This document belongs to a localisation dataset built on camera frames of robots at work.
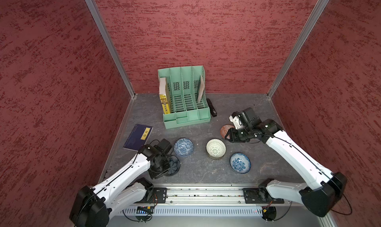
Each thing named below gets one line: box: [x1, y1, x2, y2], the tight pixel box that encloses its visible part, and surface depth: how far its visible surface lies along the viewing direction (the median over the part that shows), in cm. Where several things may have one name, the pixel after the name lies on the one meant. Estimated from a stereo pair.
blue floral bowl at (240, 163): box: [229, 152, 252, 174], surface depth 85 cm
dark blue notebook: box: [122, 123, 154, 152], surface depth 97 cm
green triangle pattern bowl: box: [205, 138, 227, 159], surface depth 87 cm
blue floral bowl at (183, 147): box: [173, 137, 194, 158], surface depth 91 cm
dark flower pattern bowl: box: [163, 155, 181, 177], surface depth 83 cm
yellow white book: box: [159, 77, 171, 115], surface depth 90 cm
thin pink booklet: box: [197, 74, 205, 104], surface depth 105 cm
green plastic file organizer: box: [157, 65, 211, 130], surface depth 107 cm
